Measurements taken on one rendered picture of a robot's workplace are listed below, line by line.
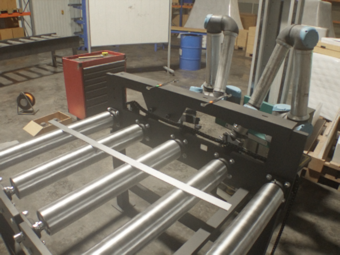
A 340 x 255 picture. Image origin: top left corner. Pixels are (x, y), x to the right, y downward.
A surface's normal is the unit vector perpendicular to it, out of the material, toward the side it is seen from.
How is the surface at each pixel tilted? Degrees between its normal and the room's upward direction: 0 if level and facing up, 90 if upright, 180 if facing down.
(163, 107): 90
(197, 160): 90
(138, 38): 90
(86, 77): 90
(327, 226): 0
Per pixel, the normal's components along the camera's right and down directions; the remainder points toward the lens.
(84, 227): 0.04, -0.89
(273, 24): -0.76, 0.27
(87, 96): 0.77, 0.32
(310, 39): 0.27, 0.33
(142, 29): 0.44, 0.42
